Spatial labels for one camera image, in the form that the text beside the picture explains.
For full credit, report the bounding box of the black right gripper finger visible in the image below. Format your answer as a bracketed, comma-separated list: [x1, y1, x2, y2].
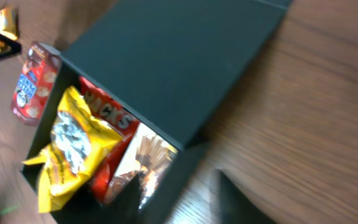
[217, 169, 277, 224]

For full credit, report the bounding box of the brown Pocky box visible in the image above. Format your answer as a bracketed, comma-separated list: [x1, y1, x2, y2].
[103, 123, 178, 210]

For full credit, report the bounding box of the yellow snack bag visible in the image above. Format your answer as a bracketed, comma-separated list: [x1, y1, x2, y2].
[23, 86, 109, 213]

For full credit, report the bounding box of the red Hacks candy bag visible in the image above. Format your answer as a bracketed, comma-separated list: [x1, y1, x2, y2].
[80, 77, 140, 203]

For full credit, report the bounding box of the black foldable container box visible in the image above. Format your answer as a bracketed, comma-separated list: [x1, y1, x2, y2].
[29, 0, 291, 224]

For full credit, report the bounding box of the yellow blue candy packet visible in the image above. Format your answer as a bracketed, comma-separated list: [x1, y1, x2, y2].
[0, 6, 19, 40]

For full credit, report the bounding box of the red Hello Panda box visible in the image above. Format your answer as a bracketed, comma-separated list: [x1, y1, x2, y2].
[11, 41, 62, 126]

